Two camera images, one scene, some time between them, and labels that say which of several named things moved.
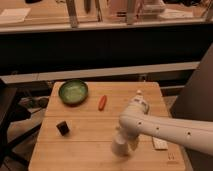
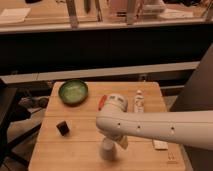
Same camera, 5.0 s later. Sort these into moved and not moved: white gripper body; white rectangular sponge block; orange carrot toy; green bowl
Moved: white gripper body
Not moved: white rectangular sponge block; orange carrot toy; green bowl
